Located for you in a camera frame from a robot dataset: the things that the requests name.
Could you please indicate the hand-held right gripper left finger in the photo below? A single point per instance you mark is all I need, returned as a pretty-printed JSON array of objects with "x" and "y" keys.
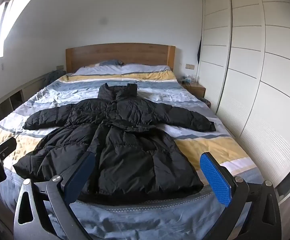
[{"x": 79, "y": 178}]

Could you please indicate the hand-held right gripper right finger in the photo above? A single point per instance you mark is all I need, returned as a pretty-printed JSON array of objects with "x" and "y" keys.
[{"x": 216, "y": 180}]

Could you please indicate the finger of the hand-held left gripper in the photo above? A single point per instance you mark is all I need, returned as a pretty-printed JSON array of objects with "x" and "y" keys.
[{"x": 5, "y": 147}]

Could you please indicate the black puffer jacket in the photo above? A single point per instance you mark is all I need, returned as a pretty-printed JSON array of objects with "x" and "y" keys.
[{"x": 124, "y": 150}]

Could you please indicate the dark clothes pile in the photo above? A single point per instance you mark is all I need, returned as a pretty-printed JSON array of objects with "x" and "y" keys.
[{"x": 53, "y": 77}]

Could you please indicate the striped duvet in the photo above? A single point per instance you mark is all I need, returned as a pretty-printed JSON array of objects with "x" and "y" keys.
[{"x": 197, "y": 145}]

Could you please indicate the low white shelf unit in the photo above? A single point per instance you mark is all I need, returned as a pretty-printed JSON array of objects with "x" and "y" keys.
[{"x": 14, "y": 97}]

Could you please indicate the wooden nightstand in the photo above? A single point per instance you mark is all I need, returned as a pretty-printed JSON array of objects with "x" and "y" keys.
[{"x": 197, "y": 88}]

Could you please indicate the white sliding-door wardrobe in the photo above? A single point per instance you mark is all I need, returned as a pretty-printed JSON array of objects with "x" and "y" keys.
[{"x": 260, "y": 80}]

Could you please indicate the blue patterned pillow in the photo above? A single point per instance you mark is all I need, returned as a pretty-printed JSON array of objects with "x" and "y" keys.
[{"x": 109, "y": 62}]

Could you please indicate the pale lilac pillow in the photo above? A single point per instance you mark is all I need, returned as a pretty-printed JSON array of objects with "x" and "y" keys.
[{"x": 147, "y": 67}]

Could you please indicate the wooden headboard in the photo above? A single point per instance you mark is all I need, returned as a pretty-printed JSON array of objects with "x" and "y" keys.
[{"x": 124, "y": 55}]

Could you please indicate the wall socket plate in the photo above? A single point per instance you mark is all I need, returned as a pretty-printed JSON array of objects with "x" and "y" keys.
[
  {"x": 190, "y": 66},
  {"x": 60, "y": 67}
]

